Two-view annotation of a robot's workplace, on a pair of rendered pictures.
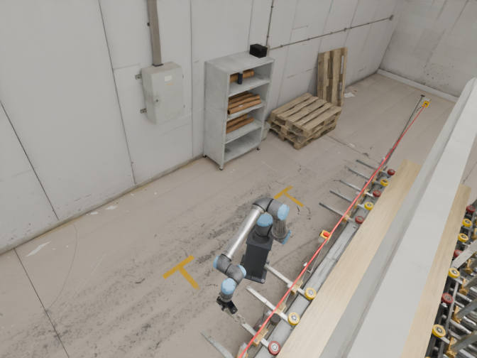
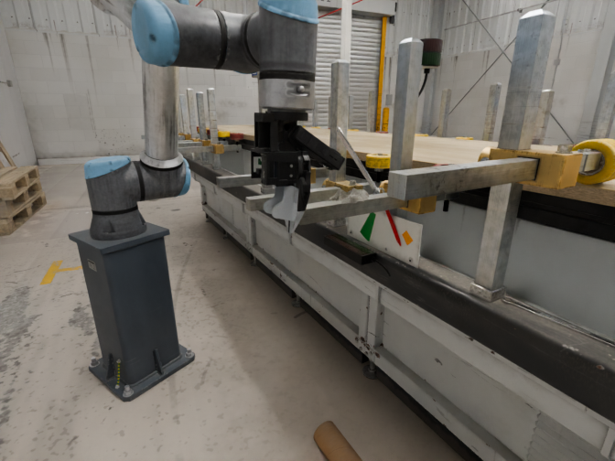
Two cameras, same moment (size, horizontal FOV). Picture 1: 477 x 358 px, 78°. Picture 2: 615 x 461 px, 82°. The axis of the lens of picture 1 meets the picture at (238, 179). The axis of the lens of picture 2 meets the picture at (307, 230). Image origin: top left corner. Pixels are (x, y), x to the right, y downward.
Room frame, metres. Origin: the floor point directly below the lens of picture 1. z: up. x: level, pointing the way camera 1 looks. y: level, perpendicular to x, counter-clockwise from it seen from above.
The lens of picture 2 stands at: (0.66, 0.53, 1.03)
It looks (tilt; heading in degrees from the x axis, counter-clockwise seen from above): 19 degrees down; 296
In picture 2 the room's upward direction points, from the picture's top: straight up
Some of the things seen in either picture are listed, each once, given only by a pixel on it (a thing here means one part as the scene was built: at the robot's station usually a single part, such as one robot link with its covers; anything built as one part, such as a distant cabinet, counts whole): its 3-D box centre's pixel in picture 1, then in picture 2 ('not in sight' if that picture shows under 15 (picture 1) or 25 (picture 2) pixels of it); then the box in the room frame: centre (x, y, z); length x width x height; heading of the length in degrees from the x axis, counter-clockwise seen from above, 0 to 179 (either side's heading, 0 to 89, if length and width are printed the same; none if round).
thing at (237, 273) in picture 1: (236, 274); (248, 44); (1.06, -0.06, 1.14); 0.12 x 0.12 x 0.09; 62
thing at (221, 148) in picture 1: (236, 111); not in sight; (3.95, 0.16, 0.78); 0.90 x 0.45 x 1.55; 139
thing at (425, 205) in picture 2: (260, 335); (405, 195); (0.80, -0.28, 0.85); 0.14 x 0.06 x 0.05; 146
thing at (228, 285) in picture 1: (227, 288); (286, 38); (0.96, -0.02, 1.14); 0.10 x 0.09 x 0.12; 152
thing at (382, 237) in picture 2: not in sight; (379, 230); (0.86, -0.29, 0.75); 0.26 x 0.01 x 0.10; 146
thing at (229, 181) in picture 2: (287, 281); (282, 176); (1.24, -0.49, 0.82); 0.44 x 0.03 x 0.04; 56
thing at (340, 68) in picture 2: (282, 301); (338, 152); (1.03, -0.43, 0.92); 0.04 x 0.04 x 0.48; 56
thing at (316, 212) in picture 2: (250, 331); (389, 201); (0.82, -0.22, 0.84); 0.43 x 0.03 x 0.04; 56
